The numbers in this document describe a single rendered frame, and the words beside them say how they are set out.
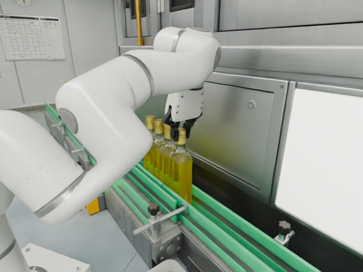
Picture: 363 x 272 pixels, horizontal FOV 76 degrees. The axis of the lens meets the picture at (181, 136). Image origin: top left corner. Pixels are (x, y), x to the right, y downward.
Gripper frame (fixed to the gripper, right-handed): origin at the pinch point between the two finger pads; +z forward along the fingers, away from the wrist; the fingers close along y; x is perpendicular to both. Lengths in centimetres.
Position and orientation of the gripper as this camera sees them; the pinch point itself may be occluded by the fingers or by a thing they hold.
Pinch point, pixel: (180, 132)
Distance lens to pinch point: 69.6
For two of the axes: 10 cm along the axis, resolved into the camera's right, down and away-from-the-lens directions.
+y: -8.1, 2.1, -5.5
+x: 5.7, 5.2, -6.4
